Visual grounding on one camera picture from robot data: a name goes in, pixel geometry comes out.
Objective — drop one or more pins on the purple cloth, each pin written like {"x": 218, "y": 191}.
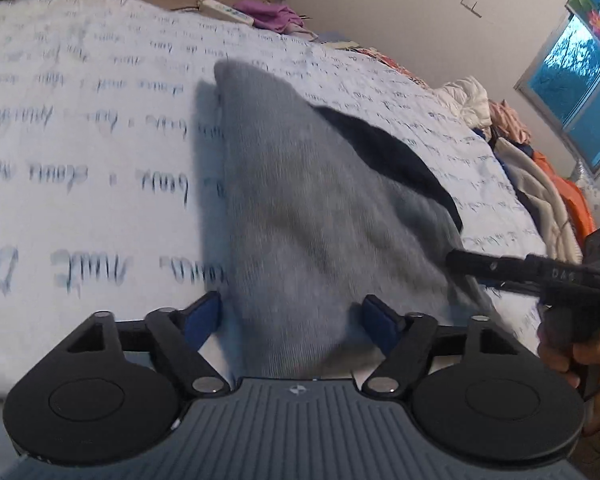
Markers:
{"x": 272, "y": 16}

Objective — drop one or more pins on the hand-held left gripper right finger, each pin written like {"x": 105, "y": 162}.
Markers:
{"x": 380, "y": 325}

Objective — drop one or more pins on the colourful patterned cloth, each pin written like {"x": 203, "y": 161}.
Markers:
{"x": 390, "y": 65}

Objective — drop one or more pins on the wall hook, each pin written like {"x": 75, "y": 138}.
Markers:
{"x": 472, "y": 6}

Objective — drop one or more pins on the grey and navy sweater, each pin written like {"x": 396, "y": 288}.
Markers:
{"x": 305, "y": 220}

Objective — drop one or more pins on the grey framed sliding window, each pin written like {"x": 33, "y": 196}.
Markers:
{"x": 575, "y": 80}

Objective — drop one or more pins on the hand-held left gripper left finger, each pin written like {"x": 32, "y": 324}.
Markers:
{"x": 205, "y": 317}

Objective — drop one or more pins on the white puffy garment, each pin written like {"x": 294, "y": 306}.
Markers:
{"x": 467, "y": 102}

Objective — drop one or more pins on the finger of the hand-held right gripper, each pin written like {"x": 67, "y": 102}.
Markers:
{"x": 485, "y": 264}

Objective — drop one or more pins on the pink cloth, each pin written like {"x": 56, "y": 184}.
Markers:
{"x": 510, "y": 122}

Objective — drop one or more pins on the orange garment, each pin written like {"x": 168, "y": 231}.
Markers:
{"x": 572, "y": 195}

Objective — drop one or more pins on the person's right hand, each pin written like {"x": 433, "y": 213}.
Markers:
{"x": 590, "y": 360}

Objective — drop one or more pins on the white script printed blanket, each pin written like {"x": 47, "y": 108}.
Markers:
{"x": 90, "y": 125}

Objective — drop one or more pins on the white remote control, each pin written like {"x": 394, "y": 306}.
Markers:
{"x": 225, "y": 10}

